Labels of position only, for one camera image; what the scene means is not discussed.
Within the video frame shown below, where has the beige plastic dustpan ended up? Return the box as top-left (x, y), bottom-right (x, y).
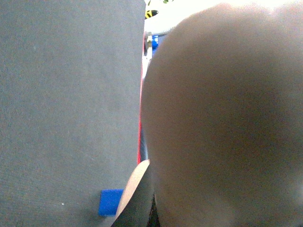
top-left (113, 0), bottom-right (303, 227)

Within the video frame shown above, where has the blue plastic block part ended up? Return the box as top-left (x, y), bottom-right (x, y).
top-left (98, 189), bottom-right (124, 217)

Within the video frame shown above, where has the yellow black traffic post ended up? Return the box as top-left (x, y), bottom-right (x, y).
top-left (145, 10), bottom-right (159, 19)

